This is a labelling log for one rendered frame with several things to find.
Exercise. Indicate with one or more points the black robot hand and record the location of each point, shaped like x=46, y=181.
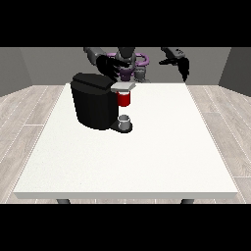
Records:
x=109, y=67
x=181, y=64

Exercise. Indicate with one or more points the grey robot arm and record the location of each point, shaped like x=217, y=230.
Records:
x=93, y=53
x=174, y=51

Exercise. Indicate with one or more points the pale grey machine lid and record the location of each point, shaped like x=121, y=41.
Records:
x=123, y=86

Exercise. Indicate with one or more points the red pod holder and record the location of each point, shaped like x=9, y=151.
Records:
x=123, y=98

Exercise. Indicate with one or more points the black coffee machine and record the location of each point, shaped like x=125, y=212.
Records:
x=94, y=102

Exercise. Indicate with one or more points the grey robot trunk purple rings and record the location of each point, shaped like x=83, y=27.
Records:
x=137, y=65

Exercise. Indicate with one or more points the small grey cup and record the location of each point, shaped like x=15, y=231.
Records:
x=124, y=122

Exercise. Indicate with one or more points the dark table leg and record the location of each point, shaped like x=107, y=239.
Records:
x=63, y=201
x=187, y=201

